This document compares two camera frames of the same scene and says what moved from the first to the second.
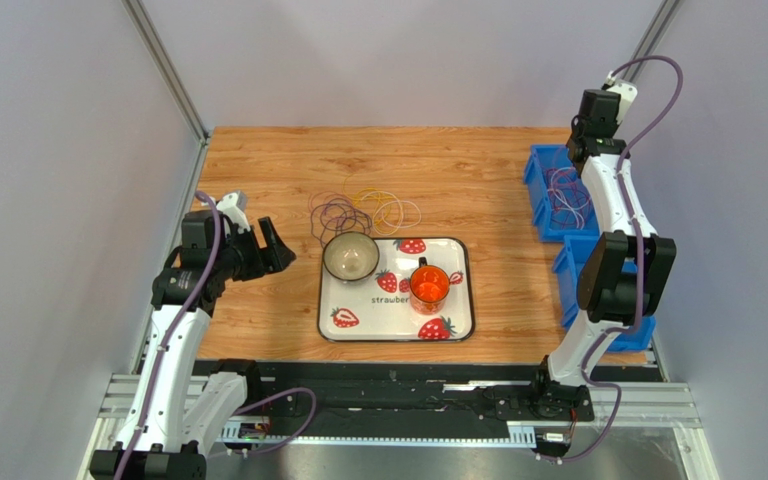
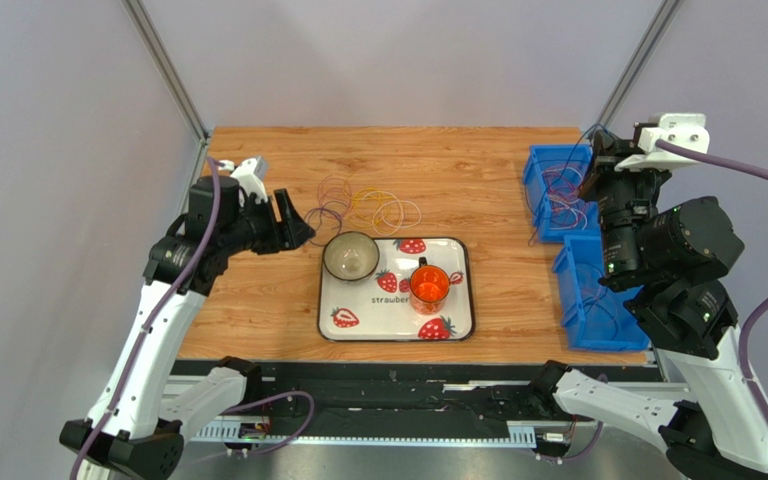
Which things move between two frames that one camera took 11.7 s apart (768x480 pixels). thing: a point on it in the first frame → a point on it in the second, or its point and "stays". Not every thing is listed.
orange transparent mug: (429, 288) stays
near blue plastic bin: (567, 268) stays
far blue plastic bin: (559, 201) stays
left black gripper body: (242, 259) → (256, 227)
